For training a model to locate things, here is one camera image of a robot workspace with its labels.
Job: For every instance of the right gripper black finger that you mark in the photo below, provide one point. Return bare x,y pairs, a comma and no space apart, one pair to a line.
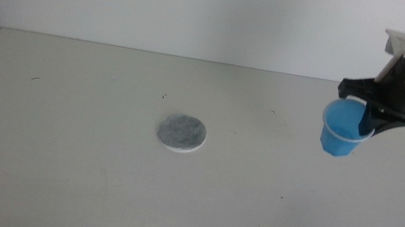
368,124
390,121

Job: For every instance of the blue plastic cup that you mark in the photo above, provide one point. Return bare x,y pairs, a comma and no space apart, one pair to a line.
335,145

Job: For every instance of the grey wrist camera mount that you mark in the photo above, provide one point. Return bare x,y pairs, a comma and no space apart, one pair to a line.
398,41

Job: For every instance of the round grey felt cup mat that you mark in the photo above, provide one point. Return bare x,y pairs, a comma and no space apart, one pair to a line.
181,131

